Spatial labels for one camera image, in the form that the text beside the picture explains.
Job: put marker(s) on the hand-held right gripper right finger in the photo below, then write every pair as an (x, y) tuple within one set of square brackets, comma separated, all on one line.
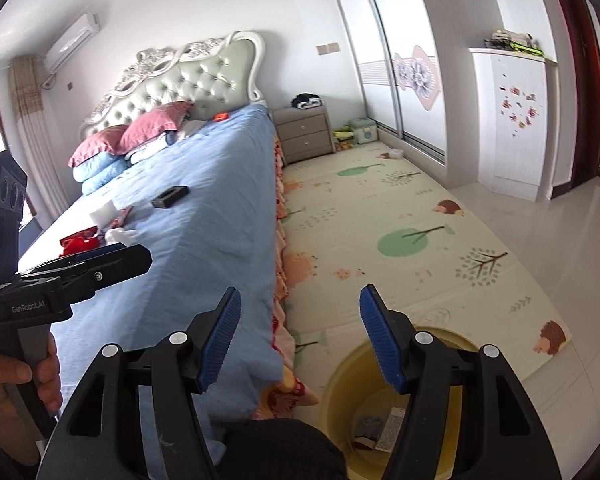
[(380, 340)]

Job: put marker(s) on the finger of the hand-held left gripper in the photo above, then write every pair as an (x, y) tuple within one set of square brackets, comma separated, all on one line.
[(124, 262), (97, 252)]

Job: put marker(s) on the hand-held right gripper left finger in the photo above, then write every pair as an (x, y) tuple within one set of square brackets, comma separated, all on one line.
[(222, 340)]

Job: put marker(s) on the white foam block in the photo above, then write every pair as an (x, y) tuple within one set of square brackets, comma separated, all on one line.
[(103, 212)]

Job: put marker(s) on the yellow plastic bin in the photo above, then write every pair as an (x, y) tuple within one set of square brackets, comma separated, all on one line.
[(345, 390)]

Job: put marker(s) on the black foam frame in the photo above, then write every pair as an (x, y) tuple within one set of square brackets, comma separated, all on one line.
[(169, 197)]

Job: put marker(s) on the person's left hand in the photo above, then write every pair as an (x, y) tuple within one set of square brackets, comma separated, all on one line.
[(2, 385)]

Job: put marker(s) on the red crumpled packet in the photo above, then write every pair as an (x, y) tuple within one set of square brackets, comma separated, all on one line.
[(79, 244)]

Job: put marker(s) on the white crumpled tissue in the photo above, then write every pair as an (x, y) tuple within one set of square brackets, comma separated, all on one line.
[(121, 235)]

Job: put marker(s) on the red snack wrapper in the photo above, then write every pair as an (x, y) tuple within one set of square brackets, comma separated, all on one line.
[(121, 217)]

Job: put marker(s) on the light blue folded quilt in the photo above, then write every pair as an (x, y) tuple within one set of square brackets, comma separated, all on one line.
[(99, 172)]

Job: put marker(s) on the dark packet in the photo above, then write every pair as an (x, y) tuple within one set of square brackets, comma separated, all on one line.
[(370, 427)]

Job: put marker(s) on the white paper box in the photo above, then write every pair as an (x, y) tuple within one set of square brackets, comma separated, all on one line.
[(391, 430)]

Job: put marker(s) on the patterned bed skirt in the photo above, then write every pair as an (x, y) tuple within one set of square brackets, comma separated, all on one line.
[(282, 260)]

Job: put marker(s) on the beige curtain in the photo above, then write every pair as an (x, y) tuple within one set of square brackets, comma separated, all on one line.
[(34, 125)]

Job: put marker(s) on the pink pillow left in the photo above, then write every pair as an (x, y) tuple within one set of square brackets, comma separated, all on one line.
[(99, 142)]

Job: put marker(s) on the pink pillow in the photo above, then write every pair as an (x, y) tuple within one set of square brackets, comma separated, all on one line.
[(99, 142), (152, 122)]

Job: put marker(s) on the bed with blue sheet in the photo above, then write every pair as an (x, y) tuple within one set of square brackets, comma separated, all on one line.
[(214, 200)]

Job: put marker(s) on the patterned folded quilt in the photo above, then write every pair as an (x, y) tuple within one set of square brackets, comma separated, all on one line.
[(152, 149)]

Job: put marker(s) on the person's dark trouser leg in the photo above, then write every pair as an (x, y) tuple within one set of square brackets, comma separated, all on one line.
[(280, 450)]

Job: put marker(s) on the tree print play mat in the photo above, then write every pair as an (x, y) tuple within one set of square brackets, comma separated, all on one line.
[(380, 200)]

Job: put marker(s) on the pink pillow right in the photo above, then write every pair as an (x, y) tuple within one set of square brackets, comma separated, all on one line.
[(152, 122)]

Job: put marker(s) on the small white object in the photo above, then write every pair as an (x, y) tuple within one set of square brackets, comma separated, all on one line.
[(392, 154)]

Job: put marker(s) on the white air conditioner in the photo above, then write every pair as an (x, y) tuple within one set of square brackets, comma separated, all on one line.
[(72, 42)]

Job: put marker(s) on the tufted bed headboard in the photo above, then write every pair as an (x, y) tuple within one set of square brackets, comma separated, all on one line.
[(199, 75)]

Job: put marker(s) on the yellow-green toy pile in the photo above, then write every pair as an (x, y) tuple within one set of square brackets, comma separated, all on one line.
[(342, 139)]

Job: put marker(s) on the green storage box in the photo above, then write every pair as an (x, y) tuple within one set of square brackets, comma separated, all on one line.
[(364, 130)]

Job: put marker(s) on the grey nightstand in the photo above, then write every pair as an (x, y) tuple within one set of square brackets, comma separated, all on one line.
[(305, 132)]

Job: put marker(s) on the white cabinet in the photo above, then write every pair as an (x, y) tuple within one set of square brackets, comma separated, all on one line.
[(515, 150)]

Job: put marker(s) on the dark cloth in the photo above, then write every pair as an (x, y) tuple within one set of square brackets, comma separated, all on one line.
[(306, 101)]

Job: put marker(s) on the sliding door wardrobe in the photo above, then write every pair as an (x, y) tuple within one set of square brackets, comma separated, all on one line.
[(380, 35)]

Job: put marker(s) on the green toy set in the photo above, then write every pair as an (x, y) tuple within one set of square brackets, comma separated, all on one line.
[(515, 42)]

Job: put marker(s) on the dark red door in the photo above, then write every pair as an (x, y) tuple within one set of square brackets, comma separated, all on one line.
[(587, 85)]

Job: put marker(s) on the wall switch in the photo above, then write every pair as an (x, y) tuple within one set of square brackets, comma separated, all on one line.
[(328, 48)]

